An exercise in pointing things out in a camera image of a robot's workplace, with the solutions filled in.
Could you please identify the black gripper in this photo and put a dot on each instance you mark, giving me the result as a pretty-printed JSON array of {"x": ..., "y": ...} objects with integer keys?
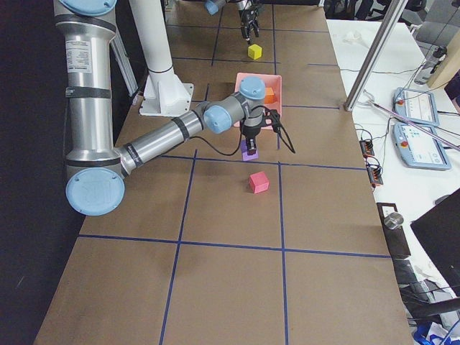
[
  {"x": 248, "y": 20},
  {"x": 252, "y": 130}
]

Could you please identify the orange foam block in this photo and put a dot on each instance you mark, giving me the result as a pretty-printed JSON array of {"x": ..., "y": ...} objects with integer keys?
[{"x": 270, "y": 96}]

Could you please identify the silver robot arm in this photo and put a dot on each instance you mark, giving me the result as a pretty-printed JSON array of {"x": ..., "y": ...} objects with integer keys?
[
  {"x": 213, "y": 6},
  {"x": 95, "y": 167}
]

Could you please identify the pink plastic bin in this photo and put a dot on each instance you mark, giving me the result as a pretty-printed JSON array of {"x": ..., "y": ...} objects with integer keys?
[{"x": 275, "y": 90}]

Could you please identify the yellow foam block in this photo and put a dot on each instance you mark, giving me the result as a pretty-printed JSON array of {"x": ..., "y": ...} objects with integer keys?
[{"x": 254, "y": 51}]

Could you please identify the red foam block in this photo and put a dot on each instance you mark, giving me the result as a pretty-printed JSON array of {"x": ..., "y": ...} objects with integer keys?
[{"x": 259, "y": 182}]

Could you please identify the crumpled white paper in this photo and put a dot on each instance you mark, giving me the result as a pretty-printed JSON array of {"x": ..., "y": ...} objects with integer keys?
[{"x": 354, "y": 37}]

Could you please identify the orange black connector block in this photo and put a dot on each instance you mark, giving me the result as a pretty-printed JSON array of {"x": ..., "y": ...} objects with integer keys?
[{"x": 367, "y": 147}]

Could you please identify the reacher grabber stick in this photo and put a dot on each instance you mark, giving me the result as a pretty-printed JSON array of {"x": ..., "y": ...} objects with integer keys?
[{"x": 370, "y": 101}]

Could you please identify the small metal cup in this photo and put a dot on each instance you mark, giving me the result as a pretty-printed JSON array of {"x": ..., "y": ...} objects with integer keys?
[{"x": 393, "y": 220}]

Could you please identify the near teach pendant tablet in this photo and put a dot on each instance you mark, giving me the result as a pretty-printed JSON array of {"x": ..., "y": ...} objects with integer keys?
[{"x": 418, "y": 149}]

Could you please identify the teach pendant tablet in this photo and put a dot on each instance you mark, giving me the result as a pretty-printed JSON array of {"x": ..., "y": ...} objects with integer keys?
[
  {"x": 418, "y": 106},
  {"x": 418, "y": 149}
]

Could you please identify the far teach pendant tablet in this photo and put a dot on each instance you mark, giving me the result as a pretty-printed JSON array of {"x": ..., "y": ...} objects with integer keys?
[{"x": 418, "y": 106}]

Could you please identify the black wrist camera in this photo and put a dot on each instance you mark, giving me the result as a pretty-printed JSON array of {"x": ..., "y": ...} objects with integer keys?
[{"x": 271, "y": 119}]

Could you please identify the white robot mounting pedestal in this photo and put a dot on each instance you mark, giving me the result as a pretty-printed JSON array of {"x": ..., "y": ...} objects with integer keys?
[{"x": 164, "y": 93}]

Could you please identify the aluminium frame post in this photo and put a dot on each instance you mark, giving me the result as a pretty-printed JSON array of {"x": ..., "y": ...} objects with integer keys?
[{"x": 385, "y": 29}]

